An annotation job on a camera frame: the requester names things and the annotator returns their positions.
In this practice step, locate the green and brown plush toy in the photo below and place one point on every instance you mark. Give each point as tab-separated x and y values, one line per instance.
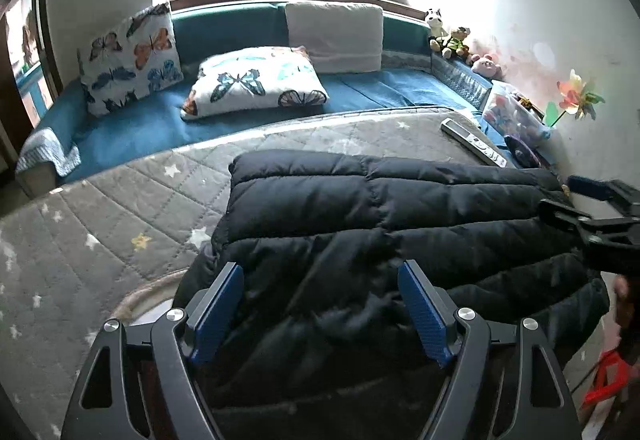
456	42

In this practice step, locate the silver remote control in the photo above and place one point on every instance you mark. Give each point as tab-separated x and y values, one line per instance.
472	141

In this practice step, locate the pink plush pig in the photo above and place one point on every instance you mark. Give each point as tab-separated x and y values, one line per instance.
485	66

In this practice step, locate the red plastic stool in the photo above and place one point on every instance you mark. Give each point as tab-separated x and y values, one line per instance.
610	377

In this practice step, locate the light blue checked armrest cover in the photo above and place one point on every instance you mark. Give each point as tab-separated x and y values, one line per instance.
50	155

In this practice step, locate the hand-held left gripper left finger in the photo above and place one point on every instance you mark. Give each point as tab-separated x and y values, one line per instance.
220	315

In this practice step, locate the black puffer jacket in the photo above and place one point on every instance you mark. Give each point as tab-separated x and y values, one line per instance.
380	245

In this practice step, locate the colourful pinwheel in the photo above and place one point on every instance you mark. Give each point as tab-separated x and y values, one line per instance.
577	95

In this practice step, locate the grey star-print quilted mat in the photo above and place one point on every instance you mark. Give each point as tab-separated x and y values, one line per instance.
125	205

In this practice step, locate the person's right hand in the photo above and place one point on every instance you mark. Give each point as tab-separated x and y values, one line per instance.
627	302

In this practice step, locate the black and white plush cow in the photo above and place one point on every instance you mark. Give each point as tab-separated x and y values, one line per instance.
436	27

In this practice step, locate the butterfly print pillow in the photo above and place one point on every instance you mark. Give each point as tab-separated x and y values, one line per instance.
255	80
130	60

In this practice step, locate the clear plastic toy box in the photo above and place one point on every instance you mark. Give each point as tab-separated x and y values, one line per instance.
510	112

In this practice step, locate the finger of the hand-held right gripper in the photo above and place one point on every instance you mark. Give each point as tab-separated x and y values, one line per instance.
562	214
587	186

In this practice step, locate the grey cushion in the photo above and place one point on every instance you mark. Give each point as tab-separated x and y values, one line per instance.
335	37

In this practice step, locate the blue sofa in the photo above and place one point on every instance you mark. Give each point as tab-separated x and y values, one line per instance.
350	85

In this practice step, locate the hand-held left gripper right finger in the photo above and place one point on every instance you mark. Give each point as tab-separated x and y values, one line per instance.
422	312

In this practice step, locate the dark purple pouch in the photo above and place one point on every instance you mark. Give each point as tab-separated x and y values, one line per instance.
522	151

